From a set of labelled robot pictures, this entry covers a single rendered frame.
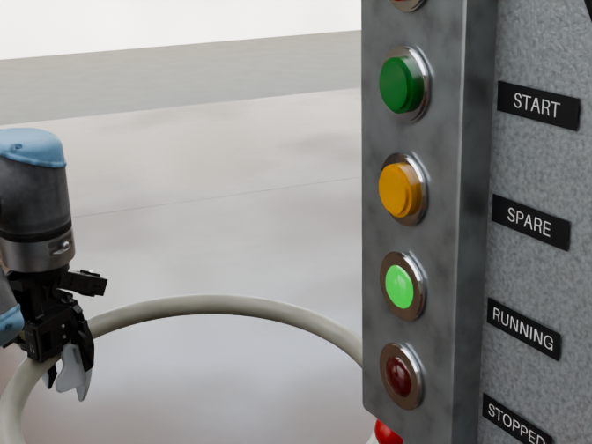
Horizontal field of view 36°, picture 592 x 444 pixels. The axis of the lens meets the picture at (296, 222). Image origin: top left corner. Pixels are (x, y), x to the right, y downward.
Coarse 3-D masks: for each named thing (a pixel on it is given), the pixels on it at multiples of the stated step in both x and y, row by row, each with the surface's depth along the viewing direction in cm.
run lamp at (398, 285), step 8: (392, 272) 45; (400, 272) 45; (392, 280) 45; (400, 280) 45; (408, 280) 45; (392, 288) 45; (400, 288) 45; (408, 288) 45; (392, 296) 46; (400, 296) 45; (408, 296) 45; (400, 304) 45; (408, 304) 45
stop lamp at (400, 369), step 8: (392, 360) 47; (400, 360) 47; (392, 368) 47; (400, 368) 47; (392, 376) 47; (400, 376) 46; (408, 376) 46; (392, 384) 47; (400, 384) 47; (408, 384) 46; (400, 392) 47; (408, 392) 47
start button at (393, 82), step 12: (396, 60) 42; (408, 60) 41; (384, 72) 42; (396, 72) 41; (408, 72) 41; (384, 84) 42; (396, 84) 42; (408, 84) 41; (384, 96) 43; (396, 96) 42; (408, 96) 41; (396, 108) 42; (408, 108) 41
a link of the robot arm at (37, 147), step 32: (32, 128) 112; (0, 160) 105; (32, 160) 105; (64, 160) 110; (0, 192) 104; (32, 192) 107; (64, 192) 111; (0, 224) 110; (32, 224) 108; (64, 224) 112
